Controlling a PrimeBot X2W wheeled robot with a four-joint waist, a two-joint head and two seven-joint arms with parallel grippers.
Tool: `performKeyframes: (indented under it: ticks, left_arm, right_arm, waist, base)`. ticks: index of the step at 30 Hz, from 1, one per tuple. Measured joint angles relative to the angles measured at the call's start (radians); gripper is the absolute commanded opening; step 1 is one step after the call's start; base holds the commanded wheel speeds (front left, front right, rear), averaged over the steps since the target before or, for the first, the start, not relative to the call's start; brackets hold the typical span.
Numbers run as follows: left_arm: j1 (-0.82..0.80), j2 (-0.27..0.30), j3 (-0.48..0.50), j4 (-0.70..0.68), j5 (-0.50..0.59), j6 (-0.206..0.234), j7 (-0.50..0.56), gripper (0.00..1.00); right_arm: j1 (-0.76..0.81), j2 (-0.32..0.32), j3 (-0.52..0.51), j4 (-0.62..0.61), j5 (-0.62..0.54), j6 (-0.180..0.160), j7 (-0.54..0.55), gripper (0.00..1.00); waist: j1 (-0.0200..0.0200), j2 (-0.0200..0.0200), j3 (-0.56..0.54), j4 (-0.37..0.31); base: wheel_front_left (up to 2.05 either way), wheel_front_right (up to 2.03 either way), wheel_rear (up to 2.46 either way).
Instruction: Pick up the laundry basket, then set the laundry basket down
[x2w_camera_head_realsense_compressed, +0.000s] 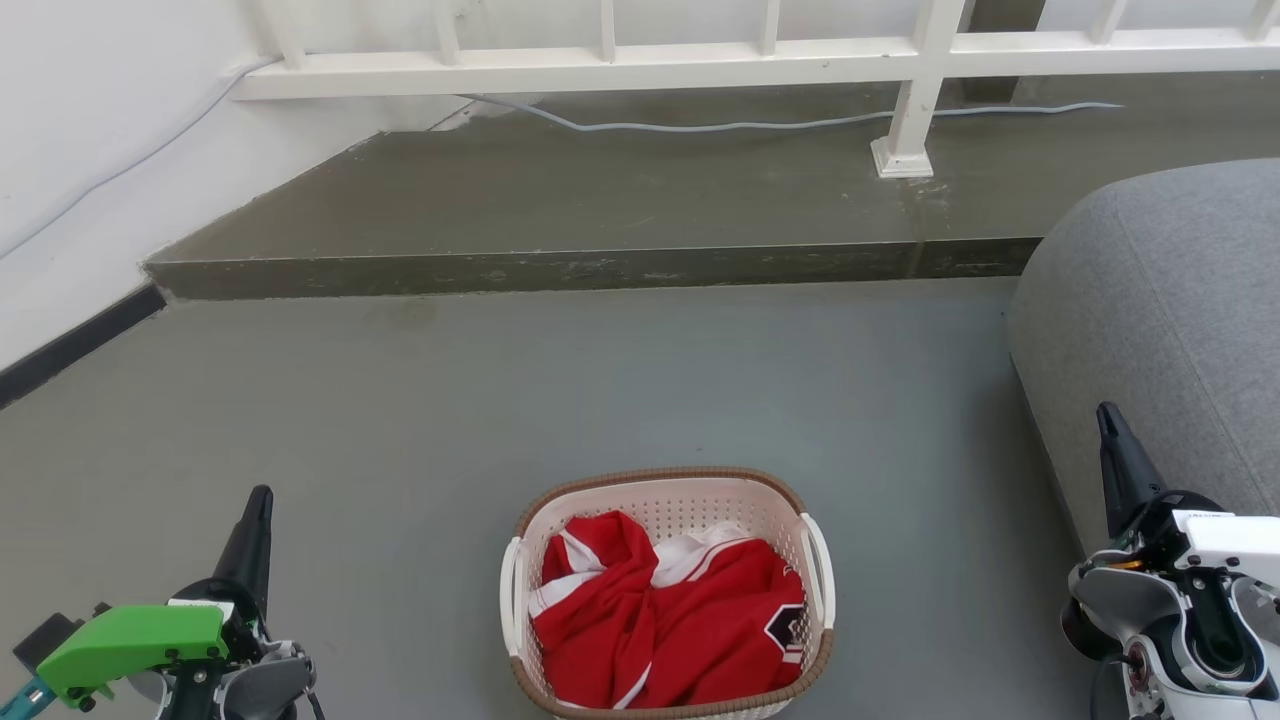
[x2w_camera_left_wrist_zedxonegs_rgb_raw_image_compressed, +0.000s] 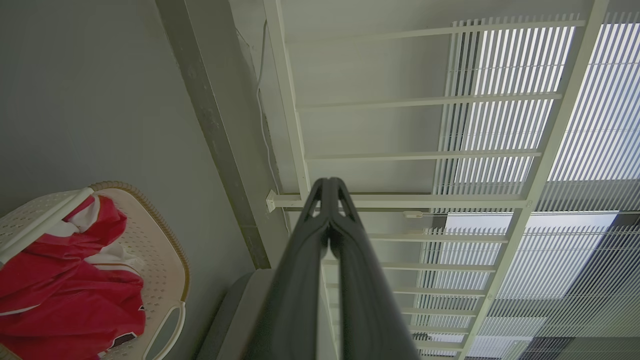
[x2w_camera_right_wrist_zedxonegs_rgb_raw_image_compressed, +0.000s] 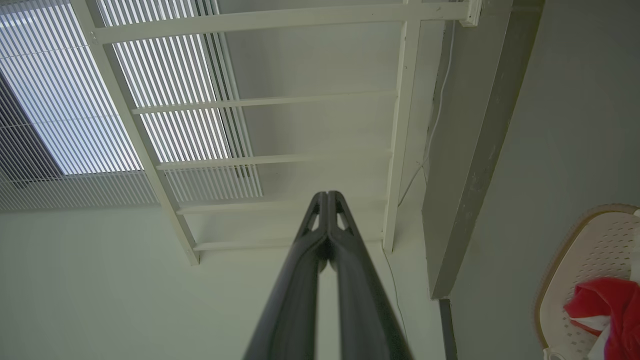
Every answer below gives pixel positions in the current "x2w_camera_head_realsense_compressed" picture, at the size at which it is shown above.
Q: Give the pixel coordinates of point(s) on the grey fabric sofa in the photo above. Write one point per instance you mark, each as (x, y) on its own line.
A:
(1170, 320)

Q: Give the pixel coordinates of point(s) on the black baseboard strip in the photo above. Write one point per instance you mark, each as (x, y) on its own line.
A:
(80, 340)

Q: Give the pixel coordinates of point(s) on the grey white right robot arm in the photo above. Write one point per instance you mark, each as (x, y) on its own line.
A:
(1160, 625)

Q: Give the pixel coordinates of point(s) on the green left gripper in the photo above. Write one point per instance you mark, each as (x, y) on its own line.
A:
(130, 640)

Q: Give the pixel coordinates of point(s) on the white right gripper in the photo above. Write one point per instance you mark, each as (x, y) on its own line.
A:
(1232, 540)

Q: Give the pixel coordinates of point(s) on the red and white jersey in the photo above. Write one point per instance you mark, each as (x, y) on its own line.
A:
(690, 630)

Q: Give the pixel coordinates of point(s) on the white metal railing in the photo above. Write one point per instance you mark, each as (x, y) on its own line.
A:
(620, 66)

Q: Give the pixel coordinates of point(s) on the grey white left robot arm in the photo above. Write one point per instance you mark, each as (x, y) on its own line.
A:
(262, 688)

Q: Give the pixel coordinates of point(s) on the raised concrete step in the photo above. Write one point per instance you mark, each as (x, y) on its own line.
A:
(600, 200)

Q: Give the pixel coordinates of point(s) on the white laundry basket brown rim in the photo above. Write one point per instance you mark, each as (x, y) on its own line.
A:
(690, 500)

